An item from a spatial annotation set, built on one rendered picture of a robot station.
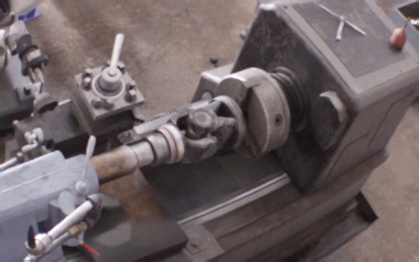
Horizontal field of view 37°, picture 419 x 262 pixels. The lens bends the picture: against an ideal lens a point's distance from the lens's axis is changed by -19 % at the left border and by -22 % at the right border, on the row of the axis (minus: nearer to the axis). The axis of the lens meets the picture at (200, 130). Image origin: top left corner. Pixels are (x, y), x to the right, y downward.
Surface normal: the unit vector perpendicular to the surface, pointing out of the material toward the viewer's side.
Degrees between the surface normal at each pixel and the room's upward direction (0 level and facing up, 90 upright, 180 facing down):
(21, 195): 0
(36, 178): 0
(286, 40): 90
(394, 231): 0
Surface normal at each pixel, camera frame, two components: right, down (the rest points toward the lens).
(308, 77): -0.79, 0.29
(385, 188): 0.27, -0.62
